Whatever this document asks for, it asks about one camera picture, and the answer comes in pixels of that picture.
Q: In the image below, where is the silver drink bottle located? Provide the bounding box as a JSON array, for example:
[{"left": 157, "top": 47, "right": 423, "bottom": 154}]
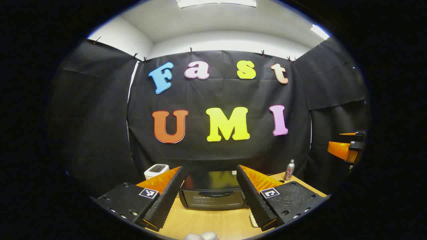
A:
[{"left": 283, "top": 159, "right": 296, "bottom": 181}]

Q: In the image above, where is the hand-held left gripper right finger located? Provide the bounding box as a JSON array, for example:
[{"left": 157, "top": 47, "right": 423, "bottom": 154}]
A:
[{"left": 236, "top": 164, "right": 329, "bottom": 231}]

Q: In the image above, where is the white toaster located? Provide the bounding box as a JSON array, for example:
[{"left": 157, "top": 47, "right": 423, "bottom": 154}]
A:
[{"left": 144, "top": 164, "right": 170, "bottom": 180}]

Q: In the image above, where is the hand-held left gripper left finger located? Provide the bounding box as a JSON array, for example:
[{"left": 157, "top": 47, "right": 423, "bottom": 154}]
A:
[{"left": 95, "top": 166, "right": 188, "bottom": 232}]

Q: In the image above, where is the black electric oven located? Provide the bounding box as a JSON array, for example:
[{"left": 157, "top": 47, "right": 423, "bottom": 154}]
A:
[{"left": 179, "top": 171, "right": 249, "bottom": 210}]

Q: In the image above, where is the ceiling light panel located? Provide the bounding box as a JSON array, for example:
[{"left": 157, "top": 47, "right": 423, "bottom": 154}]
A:
[
  {"left": 310, "top": 24, "right": 330, "bottom": 40},
  {"left": 176, "top": 0, "right": 257, "bottom": 9}
]

